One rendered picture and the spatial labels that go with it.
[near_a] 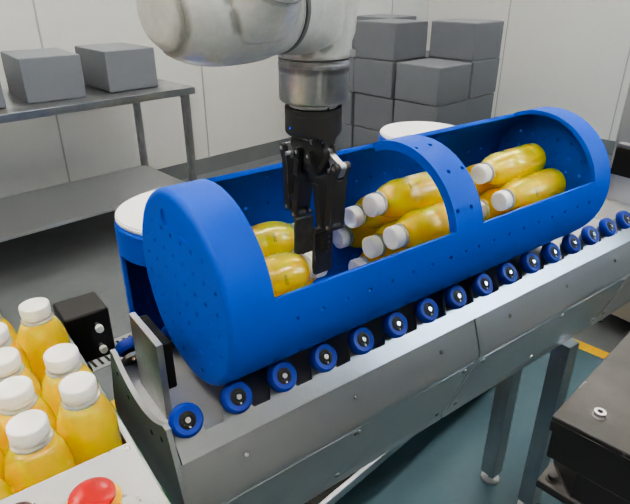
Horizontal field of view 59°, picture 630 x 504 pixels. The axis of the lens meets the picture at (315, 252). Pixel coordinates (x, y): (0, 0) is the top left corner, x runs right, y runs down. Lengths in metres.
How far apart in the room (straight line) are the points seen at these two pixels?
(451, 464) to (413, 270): 1.30
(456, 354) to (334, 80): 0.57
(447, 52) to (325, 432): 3.87
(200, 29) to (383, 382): 0.63
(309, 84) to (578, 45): 5.22
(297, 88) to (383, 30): 3.66
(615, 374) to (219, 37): 0.53
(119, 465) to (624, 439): 0.46
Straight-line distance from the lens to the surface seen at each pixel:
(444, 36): 4.54
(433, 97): 4.12
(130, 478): 0.53
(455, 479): 2.04
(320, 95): 0.71
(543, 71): 5.99
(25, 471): 0.66
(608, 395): 0.66
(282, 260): 0.78
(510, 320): 1.18
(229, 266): 0.67
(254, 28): 0.57
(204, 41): 0.55
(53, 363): 0.73
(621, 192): 1.75
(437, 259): 0.89
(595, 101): 5.83
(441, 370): 1.05
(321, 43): 0.68
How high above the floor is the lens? 1.48
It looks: 26 degrees down
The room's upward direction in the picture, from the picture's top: straight up
